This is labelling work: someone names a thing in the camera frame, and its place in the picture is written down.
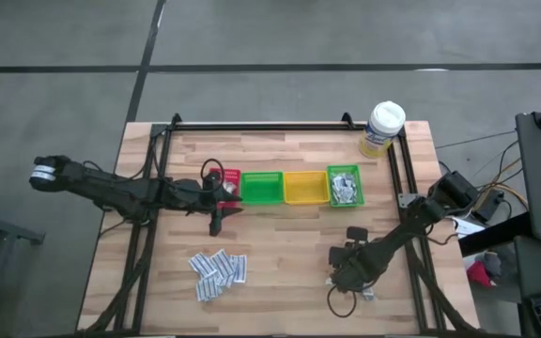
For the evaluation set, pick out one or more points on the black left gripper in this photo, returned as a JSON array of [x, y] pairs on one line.
[[214, 202]]

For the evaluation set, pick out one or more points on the yellow plastic slotted basket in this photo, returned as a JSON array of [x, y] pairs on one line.
[[305, 188]]

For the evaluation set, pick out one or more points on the grey metal stand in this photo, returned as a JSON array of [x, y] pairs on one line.
[[7, 230]]

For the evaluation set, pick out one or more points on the white paper sheet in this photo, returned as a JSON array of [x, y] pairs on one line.
[[468, 227]]

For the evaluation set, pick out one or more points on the red cloth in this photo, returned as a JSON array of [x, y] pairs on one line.
[[479, 274]]

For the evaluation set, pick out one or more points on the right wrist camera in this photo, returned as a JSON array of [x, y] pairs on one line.
[[357, 233]]

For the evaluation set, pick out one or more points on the green printed packet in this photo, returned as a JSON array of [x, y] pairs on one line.
[[329, 281]]

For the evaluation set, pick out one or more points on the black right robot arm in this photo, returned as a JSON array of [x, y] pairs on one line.
[[416, 220]]

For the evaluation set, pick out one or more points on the red plastic slotted basket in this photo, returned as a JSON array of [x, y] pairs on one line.
[[233, 174]]

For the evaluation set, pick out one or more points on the Lysol wipes canister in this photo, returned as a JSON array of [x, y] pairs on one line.
[[387, 119]]

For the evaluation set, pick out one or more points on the black electronics box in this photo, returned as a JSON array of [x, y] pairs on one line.
[[486, 205]]

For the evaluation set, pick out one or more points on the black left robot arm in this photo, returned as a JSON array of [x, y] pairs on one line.
[[111, 188]]

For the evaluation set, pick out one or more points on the green plastic slotted basket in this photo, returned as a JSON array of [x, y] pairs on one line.
[[261, 190], [362, 188]]

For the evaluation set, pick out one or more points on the white blue alcohol wipe packet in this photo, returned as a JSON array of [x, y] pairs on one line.
[[338, 199], [338, 178], [336, 188], [351, 200], [351, 180], [349, 191]]

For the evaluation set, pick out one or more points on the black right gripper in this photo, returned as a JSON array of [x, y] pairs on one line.
[[355, 267]]

